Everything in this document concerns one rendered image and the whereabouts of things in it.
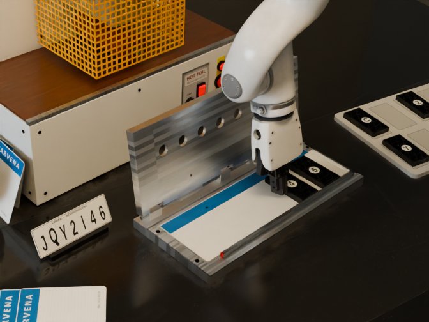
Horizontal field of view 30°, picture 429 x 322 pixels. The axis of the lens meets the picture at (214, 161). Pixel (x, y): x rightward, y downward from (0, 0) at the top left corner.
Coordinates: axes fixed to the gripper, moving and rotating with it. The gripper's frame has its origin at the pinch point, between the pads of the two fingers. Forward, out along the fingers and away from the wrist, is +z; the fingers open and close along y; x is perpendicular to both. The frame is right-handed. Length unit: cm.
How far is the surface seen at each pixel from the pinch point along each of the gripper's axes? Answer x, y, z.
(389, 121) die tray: 3.0, 41.4, 3.4
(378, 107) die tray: 8.2, 44.5, 2.3
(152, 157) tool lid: 9.6, -22.3, -12.3
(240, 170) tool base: 10.8, 0.3, 0.7
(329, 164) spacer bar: -0.6, 14.8, 2.0
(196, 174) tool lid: 10.0, -12.0, -4.2
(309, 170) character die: 0.4, 9.8, 1.6
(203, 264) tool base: -4.2, -24.9, 3.6
